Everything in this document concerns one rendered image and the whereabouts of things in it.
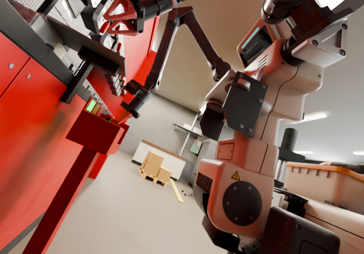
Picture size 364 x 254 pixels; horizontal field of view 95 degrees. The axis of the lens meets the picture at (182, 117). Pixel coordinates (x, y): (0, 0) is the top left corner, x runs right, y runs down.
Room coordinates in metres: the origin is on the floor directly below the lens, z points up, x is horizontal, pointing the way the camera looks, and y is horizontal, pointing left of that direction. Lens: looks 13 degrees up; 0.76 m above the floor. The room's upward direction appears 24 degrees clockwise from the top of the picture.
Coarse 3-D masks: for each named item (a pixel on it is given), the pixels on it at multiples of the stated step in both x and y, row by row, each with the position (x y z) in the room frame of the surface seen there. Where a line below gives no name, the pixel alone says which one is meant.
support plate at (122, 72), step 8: (48, 16) 0.49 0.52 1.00; (56, 24) 0.51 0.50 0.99; (64, 24) 0.50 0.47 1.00; (64, 32) 0.54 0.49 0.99; (72, 32) 0.51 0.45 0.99; (64, 40) 0.61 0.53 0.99; (72, 40) 0.57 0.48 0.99; (80, 40) 0.54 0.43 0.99; (88, 40) 0.52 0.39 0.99; (72, 48) 0.66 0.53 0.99; (80, 48) 0.62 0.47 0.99; (88, 48) 0.58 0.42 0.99; (96, 48) 0.55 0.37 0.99; (104, 48) 0.53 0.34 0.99; (104, 56) 0.59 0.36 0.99; (112, 56) 0.56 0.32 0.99; (120, 56) 0.54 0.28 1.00; (120, 64) 0.60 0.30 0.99; (120, 72) 0.68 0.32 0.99
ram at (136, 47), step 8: (144, 24) 1.46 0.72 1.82; (152, 24) 1.79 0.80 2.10; (144, 32) 1.64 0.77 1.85; (120, 40) 1.11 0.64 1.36; (128, 40) 1.29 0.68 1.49; (136, 40) 1.52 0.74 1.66; (144, 40) 1.84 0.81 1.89; (128, 48) 1.42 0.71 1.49; (136, 48) 1.71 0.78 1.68; (144, 48) 2.11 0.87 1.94; (128, 56) 1.57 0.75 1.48; (136, 56) 1.93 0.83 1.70; (144, 56) 2.47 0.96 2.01; (128, 64) 1.76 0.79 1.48; (136, 64) 2.23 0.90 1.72; (128, 72) 1.98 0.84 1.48; (136, 72) 2.58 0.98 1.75; (128, 80) 2.28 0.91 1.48
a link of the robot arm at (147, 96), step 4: (140, 88) 0.81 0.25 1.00; (136, 92) 0.81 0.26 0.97; (140, 92) 0.80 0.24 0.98; (144, 92) 0.80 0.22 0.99; (136, 96) 0.80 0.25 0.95; (140, 96) 0.80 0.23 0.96; (144, 96) 0.80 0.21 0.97; (148, 96) 0.81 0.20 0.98; (140, 100) 0.80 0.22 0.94; (144, 100) 0.81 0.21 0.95
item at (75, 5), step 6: (66, 0) 0.53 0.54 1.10; (72, 0) 0.54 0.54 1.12; (78, 0) 0.57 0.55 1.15; (66, 6) 0.55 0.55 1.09; (72, 6) 0.56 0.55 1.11; (78, 6) 0.59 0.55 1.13; (84, 6) 0.62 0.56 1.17; (72, 12) 0.59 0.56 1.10; (78, 12) 0.61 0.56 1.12; (72, 18) 0.61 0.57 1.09
